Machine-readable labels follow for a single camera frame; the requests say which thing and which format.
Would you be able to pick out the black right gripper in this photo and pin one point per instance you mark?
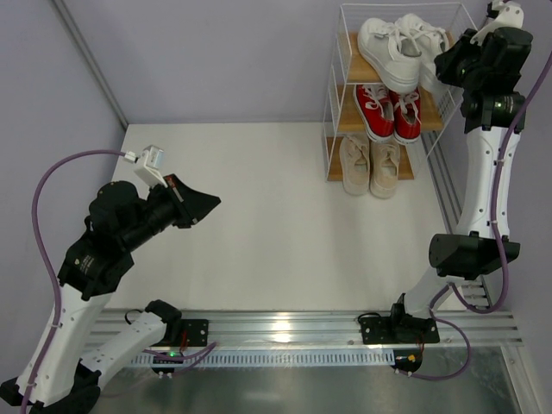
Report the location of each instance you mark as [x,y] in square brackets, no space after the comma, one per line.
[447,63]

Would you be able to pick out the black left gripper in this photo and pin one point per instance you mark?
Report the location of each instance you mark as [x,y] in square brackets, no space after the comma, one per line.
[179,205]

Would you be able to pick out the white sneaker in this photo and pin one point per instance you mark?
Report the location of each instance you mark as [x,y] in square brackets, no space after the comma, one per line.
[432,41]
[392,53]

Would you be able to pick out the red canvas sneaker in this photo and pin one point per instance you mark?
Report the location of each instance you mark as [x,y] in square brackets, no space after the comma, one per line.
[407,116]
[375,108]

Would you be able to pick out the beige sneaker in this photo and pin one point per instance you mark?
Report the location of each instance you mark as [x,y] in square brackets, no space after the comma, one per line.
[355,164]
[385,160]

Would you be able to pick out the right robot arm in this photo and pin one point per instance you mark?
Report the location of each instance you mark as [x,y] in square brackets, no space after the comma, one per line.
[481,243]

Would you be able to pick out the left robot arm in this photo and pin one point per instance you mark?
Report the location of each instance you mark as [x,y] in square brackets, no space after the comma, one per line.
[63,379]

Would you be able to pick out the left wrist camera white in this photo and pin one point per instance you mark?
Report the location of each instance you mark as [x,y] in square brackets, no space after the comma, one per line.
[147,165]

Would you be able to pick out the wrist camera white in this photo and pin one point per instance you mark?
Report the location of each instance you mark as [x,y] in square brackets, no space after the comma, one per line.
[147,165]
[502,14]

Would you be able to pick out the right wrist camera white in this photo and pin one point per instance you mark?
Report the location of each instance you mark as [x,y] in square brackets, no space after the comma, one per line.
[502,14]

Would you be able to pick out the white wire wooden shoe shelf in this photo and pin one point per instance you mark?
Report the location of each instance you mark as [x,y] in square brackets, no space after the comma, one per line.
[349,69]

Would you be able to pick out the black base plate left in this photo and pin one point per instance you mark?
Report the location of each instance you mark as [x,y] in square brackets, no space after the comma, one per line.
[185,333]

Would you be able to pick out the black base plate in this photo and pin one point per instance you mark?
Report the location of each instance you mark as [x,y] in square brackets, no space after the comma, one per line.
[185,333]
[375,330]

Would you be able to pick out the aluminium rail front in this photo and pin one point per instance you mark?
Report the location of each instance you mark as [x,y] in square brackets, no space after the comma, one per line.
[336,329]

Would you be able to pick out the aluminium rail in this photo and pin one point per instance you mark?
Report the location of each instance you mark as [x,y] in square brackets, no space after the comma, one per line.
[336,329]
[443,160]

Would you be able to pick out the white slotted cable duct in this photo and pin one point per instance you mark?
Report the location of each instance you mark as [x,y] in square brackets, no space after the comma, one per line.
[325,357]

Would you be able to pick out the aluminium corner post left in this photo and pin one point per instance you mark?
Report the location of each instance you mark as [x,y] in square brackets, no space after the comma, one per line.
[74,33]

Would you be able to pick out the aluminium rail right side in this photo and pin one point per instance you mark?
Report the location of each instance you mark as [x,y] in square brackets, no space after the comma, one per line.
[443,160]

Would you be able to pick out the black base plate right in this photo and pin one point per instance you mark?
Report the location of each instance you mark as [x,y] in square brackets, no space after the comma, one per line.
[375,330]

